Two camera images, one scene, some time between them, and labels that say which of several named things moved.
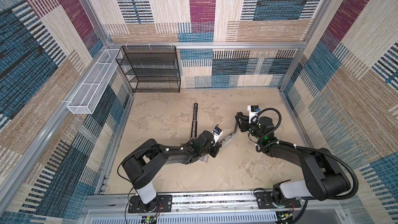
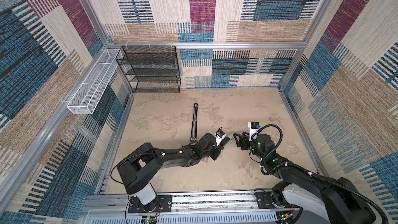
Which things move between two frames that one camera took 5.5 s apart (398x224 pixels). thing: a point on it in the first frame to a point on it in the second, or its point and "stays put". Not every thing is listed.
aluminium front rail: (325, 207) stays put
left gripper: (215, 148) stays put
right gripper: (243, 123) to (244, 139)
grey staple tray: (203, 158) stays put
